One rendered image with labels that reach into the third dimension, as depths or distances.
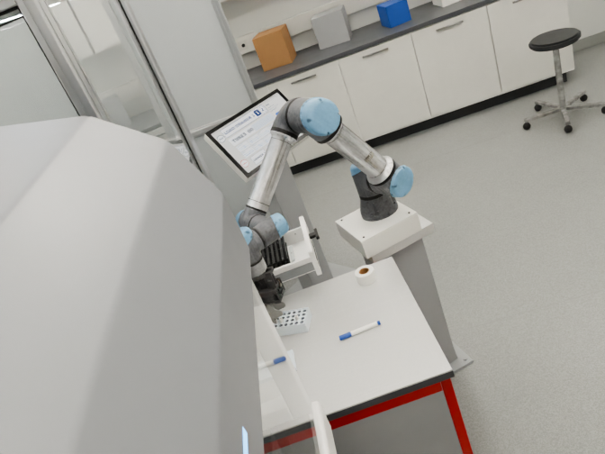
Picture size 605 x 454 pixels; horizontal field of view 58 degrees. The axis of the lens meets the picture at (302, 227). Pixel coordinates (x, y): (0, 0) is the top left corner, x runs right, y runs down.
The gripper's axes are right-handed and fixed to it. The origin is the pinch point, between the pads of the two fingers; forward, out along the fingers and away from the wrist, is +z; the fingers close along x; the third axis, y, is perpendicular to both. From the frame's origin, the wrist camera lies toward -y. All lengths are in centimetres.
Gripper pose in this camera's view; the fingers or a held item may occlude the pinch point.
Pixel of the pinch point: (273, 319)
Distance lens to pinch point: 190.0
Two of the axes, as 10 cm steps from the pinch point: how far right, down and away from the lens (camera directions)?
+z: 3.3, 8.2, 4.6
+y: 9.3, -2.0, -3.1
